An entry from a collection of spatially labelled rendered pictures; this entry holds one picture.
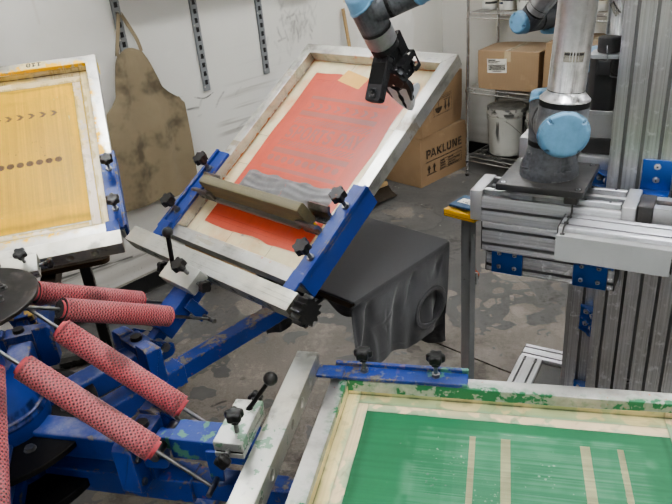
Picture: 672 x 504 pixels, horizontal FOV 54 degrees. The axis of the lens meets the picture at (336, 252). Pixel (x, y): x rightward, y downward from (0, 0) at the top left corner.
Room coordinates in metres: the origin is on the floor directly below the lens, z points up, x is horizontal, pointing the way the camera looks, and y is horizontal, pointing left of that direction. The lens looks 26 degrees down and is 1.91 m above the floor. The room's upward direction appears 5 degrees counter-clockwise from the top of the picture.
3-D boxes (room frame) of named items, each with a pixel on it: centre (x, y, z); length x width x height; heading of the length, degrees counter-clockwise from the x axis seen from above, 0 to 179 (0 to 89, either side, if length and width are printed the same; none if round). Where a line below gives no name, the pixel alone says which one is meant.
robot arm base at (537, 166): (1.67, -0.59, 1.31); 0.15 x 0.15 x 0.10
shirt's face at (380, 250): (1.93, -0.05, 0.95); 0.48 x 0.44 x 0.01; 135
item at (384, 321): (1.80, -0.17, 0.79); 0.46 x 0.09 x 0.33; 135
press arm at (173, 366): (1.58, 0.30, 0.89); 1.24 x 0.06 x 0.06; 135
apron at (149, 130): (3.66, 0.98, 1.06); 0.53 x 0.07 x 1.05; 135
